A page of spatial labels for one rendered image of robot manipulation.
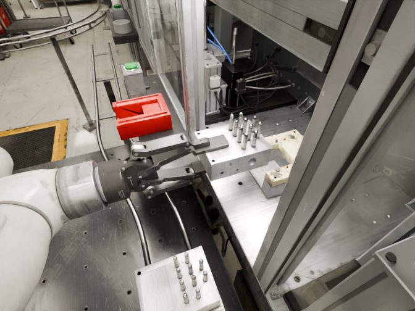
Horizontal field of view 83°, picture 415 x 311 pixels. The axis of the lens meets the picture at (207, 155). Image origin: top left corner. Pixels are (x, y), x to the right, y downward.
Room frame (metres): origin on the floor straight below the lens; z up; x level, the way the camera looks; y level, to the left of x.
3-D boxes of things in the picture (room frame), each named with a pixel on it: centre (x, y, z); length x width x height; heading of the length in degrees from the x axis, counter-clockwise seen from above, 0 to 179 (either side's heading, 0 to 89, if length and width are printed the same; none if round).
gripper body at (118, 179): (0.27, 0.14, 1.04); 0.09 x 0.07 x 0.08; 111
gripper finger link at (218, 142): (0.32, 0.00, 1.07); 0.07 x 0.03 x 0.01; 111
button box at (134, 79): (0.73, 0.24, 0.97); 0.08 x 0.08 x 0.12; 21
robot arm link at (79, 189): (0.24, 0.21, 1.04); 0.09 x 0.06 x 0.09; 21
